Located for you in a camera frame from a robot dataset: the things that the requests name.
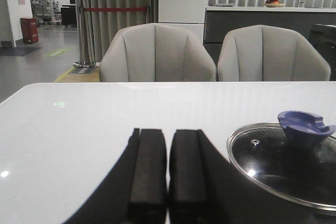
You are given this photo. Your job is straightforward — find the barrier stanchion post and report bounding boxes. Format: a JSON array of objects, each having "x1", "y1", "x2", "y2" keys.
[{"x1": 73, "y1": 6, "x2": 95, "y2": 68}]

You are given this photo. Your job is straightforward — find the left grey upholstered chair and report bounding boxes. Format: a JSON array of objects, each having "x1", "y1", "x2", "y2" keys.
[{"x1": 99, "y1": 23, "x2": 216, "y2": 82}]

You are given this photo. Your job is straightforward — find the fruit plate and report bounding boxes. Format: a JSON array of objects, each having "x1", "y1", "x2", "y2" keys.
[{"x1": 264, "y1": 0, "x2": 285, "y2": 7}]

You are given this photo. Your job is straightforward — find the red bin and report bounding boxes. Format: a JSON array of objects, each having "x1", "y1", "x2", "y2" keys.
[{"x1": 20, "y1": 17, "x2": 38, "y2": 44}]

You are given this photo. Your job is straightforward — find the red barrier belt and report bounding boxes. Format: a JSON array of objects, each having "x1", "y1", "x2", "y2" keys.
[{"x1": 83, "y1": 6, "x2": 147, "y2": 12}]

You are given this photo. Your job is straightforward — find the dark kitchen counter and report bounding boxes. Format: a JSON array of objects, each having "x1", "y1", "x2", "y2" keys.
[{"x1": 204, "y1": 6, "x2": 335, "y2": 44}]

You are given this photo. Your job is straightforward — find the white refrigerator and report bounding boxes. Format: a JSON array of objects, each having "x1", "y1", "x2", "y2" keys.
[{"x1": 158, "y1": 0, "x2": 207, "y2": 41}]

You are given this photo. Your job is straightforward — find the glass lid with blue knob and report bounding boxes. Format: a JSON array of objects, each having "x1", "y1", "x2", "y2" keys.
[{"x1": 227, "y1": 110, "x2": 335, "y2": 214}]

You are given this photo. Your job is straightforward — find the grey curtain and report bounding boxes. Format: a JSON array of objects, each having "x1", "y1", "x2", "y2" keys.
[{"x1": 74, "y1": 0, "x2": 158, "y2": 67}]

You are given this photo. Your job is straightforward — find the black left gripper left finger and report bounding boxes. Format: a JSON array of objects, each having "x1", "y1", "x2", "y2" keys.
[{"x1": 129, "y1": 129, "x2": 166, "y2": 223}]

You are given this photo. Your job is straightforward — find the right grey upholstered chair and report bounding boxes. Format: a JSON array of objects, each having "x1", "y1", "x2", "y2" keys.
[{"x1": 217, "y1": 25, "x2": 331, "y2": 82}]

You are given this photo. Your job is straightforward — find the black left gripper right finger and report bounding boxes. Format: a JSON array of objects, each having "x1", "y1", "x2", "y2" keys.
[{"x1": 169, "y1": 130, "x2": 208, "y2": 223}]

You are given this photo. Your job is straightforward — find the grey upholstered chair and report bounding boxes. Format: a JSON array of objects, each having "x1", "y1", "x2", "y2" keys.
[
  {"x1": 99, "y1": 23, "x2": 216, "y2": 82},
  {"x1": 217, "y1": 25, "x2": 331, "y2": 82}
]

